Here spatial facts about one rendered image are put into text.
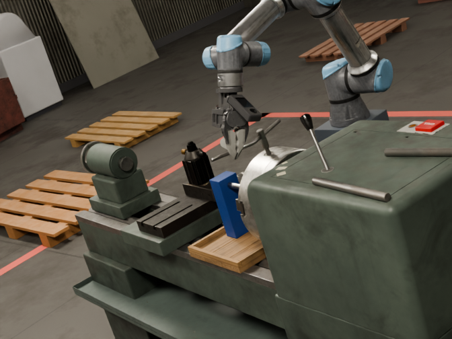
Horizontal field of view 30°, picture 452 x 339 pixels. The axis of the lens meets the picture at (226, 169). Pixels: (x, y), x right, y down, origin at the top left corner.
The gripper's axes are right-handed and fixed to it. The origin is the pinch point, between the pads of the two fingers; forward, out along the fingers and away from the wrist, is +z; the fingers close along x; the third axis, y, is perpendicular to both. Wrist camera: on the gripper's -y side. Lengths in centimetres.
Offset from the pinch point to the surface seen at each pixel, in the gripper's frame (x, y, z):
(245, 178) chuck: -8.9, 7.5, 8.7
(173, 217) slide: -15, 61, 30
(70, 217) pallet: -110, 354, 84
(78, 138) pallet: -217, 559, 49
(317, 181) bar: 0.7, -36.7, 3.8
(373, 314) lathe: -7, -49, 38
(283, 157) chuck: -15.9, -2.6, 1.7
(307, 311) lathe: -10, -20, 45
